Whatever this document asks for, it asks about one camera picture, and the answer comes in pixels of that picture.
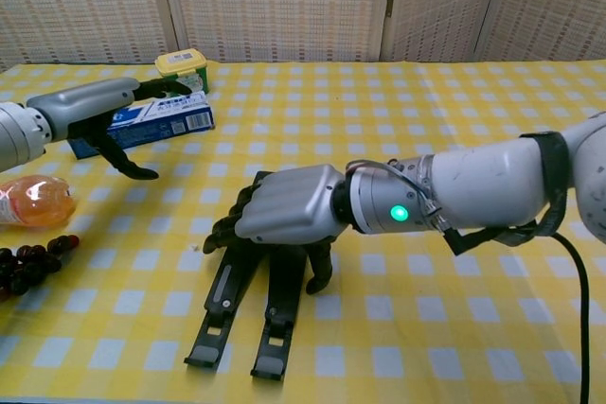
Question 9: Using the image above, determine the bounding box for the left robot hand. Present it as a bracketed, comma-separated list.
[26, 76, 193, 182]

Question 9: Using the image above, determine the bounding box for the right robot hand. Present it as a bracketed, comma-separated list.
[202, 163, 349, 295]

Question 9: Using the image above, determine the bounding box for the black folding laptop stand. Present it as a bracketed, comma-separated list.
[183, 169, 313, 381]

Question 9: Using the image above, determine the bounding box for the yellow checkered tablecloth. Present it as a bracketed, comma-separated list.
[0, 61, 606, 404]

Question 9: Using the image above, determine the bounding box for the yellow green lidded container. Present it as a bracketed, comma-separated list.
[154, 49, 210, 96]

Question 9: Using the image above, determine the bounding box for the blue toothpaste box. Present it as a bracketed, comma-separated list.
[70, 90, 217, 160]

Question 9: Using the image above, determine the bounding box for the orange drink bottle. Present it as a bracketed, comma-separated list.
[0, 175, 77, 230]

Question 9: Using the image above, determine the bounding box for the dark red grape bunch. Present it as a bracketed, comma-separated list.
[0, 234, 80, 304]

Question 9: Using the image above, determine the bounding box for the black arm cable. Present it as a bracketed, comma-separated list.
[548, 228, 592, 404]

